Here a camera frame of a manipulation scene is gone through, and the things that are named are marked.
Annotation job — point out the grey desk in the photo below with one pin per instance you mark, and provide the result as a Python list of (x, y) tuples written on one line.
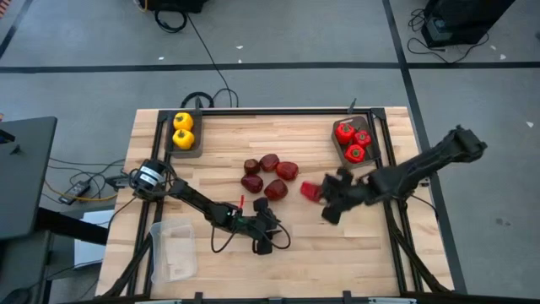
[(25, 177)]

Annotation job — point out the black box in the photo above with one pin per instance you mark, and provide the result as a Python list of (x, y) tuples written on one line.
[(175, 4)]

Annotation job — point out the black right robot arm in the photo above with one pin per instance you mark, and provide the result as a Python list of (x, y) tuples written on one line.
[(422, 166)]

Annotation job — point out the bright red bell pepper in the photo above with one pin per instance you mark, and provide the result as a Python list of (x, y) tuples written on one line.
[(241, 202)]

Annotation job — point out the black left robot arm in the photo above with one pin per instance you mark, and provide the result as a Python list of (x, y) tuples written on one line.
[(194, 198)]

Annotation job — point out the dark grey plastic bin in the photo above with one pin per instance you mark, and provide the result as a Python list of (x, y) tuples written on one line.
[(371, 162), (198, 150)]

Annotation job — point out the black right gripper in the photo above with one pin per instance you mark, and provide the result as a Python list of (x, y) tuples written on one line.
[(350, 192)]

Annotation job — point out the black aluminium rig frame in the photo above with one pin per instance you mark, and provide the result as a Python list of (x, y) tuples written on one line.
[(274, 112)]

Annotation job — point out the black equipment case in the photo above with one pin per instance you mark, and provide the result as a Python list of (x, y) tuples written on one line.
[(464, 17)]

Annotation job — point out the white board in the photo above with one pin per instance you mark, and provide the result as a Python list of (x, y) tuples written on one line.
[(93, 245)]

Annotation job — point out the black crossbar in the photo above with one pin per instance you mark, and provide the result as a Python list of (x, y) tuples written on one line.
[(71, 228)]

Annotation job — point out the clear plastic bin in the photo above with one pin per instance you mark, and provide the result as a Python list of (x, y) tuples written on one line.
[(173, 253)]

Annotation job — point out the black power adapter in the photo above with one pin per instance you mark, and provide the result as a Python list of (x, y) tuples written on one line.
[(76, 191)]

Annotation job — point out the yellow bell pepper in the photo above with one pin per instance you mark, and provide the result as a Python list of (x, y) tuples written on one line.
[(183, 139), (183, 121)]

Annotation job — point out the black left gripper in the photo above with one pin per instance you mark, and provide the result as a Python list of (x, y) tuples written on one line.
[(257, 226)]

